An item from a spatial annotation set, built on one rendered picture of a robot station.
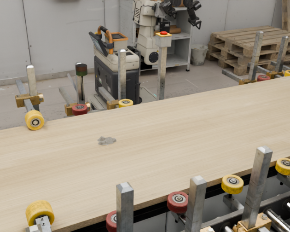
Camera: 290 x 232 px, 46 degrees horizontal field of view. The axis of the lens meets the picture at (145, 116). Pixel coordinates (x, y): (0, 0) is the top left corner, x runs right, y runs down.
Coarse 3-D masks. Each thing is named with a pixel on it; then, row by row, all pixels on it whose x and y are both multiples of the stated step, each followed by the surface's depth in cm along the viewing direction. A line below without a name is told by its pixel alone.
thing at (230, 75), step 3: (222, 72) 266; (225, 72) 263; (228, 72) 261; (231, 72) 261; (228, 75) 261; (231, 75) 258; (234, 75) 255; (237, 75) 256; (231, 78) 258; (234, 78) 255; (237, 78) 252; (240, 78) 251; (237, 81) 253
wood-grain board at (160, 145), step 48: (192, 96) 200; (240, 96) 202; (288, 96) 204; (0, 144) 150; (48, 144) 151; (96, 144) 152; (144, 144) 153; (192, 144) 155; (240, 144) 156; (288, 144) 157; (0, 192) 123; (48, 192) 123; (96, 192) 124; (144, 192) 125
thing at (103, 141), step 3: (99, 138) 155; (102, 138) 154; (105, 138) 154; (108, 138) 153; (111, 138) 156; (114, 138) 155; (99, 141) 154; (102, 141) 152; (105, 141) 152; (108, 141) 153; (111, 141) 153; (114, 141) 154; (99, 144) 152; (102, 144) 151; (105, 144) 152; (108, 144) 152
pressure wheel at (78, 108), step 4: (76, 104) 185; (80, 104) 185; (84, 104) 185; (72, 108) 181; (76, 108) 182; (80, 108) 182; (84, 108) 182; (72, 112) 182; (76, 112) 180; (80, 112) 180; (84, 112) 181
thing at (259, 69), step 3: (249, 63) 274; (249, 66) 274; (258, 66) 268; (258, 69) 266; (261, 69) 263; (264, 69) 262; (261, 72) 264; (264, 72) 261; (276, 75) 251; (279, 75) 251
